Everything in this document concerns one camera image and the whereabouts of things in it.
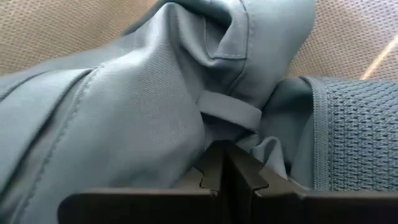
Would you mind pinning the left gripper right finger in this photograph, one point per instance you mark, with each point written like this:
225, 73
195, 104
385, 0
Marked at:
311, 208

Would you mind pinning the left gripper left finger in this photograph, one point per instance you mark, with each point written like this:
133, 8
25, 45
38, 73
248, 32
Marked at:
149, 205

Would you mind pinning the grey-green trousers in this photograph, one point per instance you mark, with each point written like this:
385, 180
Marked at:
140, 109

